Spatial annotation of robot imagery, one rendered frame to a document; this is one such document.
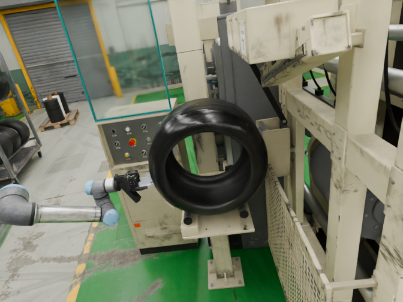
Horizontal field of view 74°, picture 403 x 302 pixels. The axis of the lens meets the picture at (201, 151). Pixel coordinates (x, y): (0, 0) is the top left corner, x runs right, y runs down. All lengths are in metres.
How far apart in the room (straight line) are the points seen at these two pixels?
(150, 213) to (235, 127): 1.35
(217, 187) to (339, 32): 1.03
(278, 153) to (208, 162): 0.41
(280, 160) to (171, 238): 1.25
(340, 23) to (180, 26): 0.83
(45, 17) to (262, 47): 10.03
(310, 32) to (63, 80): 10.20
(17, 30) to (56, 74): 1.62
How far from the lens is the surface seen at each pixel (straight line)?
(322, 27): 0.76
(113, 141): 2.05
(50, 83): 10.83
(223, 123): 1.10
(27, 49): 10.88
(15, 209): 1.30
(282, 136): 1.51
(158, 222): 2.31
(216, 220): 1.48
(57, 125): 7.58
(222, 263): 2.12
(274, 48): 0.82
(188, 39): 1.41
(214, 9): 4.44
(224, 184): 1.52
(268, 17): 0.81
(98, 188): 1.43
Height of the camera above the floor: 1.76
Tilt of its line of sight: 25 degrees down
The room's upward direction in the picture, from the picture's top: 9 degrees counter-clockwise
